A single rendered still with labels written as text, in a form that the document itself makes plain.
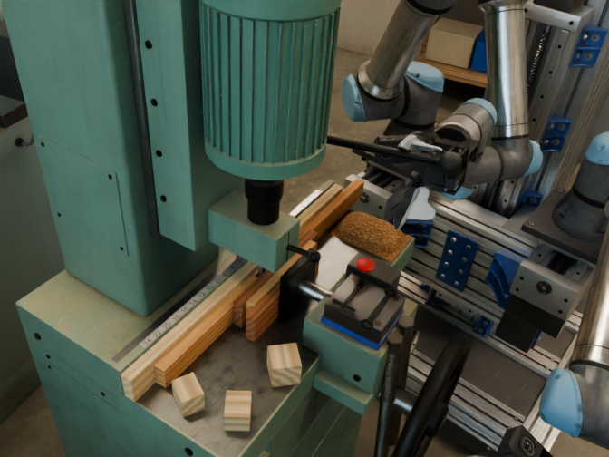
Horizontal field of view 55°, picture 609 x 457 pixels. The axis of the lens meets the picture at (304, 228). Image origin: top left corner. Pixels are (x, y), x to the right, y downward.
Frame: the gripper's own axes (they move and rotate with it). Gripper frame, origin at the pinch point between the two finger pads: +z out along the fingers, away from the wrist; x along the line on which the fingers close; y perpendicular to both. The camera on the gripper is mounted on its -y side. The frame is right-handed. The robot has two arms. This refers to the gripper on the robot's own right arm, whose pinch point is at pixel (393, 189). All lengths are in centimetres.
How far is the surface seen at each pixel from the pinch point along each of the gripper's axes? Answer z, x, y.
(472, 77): -262, 75, -67
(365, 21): -305, 64, -161
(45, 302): 31, 25, -56
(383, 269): 6.3, 11.0, 1.9
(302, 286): 12.6, 14.7, -9.7
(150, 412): 41.4, 20.0, -17.0
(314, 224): -4.8, 15.3, -18.1
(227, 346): 25.9, 20.0, -15.6
